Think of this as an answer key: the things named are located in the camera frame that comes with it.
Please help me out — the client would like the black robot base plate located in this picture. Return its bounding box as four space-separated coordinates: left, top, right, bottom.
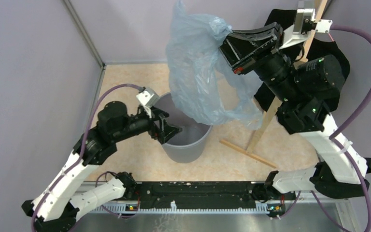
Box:
116 181 296 209

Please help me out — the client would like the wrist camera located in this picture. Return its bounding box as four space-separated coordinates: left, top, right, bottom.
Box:
279 0 333 49
136 87 160 118

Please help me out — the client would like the black t-shirt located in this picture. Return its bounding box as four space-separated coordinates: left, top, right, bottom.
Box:
254 9 350 111

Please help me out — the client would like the grey plastic trash bin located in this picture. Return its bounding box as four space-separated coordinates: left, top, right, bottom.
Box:
155 93 213 163

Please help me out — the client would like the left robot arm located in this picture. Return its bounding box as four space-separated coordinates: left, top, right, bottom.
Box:
22 101 181 232

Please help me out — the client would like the wooden clothes stand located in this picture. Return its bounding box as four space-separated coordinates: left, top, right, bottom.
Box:
219 0 329 169

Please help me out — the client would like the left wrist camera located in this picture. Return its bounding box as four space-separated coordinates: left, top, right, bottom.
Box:
136 87 160 118

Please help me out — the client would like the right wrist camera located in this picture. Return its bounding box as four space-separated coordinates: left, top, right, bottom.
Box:
279 0 333 49

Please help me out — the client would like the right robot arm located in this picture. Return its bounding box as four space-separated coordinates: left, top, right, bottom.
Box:
220 20 371 199

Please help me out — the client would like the grey slotted cable duct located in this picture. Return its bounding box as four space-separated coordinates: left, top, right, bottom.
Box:
90 202 270 215

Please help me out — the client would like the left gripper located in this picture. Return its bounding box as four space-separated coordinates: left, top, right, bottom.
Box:
112 104 182 144

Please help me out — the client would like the light blue plastic trash bag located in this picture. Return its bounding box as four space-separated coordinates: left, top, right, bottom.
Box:
166 0 263 131

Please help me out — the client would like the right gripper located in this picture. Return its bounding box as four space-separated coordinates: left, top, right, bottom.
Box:
207 23 300 103

